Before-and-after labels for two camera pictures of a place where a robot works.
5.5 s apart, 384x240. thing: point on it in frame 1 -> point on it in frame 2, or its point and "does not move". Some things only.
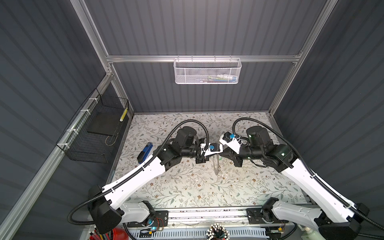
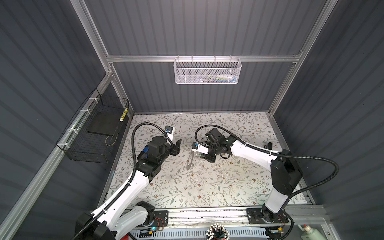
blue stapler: (143, 155) does not move
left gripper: (201, 160) -> (175, 148)
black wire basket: (91, 136) does not move
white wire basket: (207, 71) does not move
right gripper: (231, 155) -> (210, 159)
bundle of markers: (217, 231) does not move
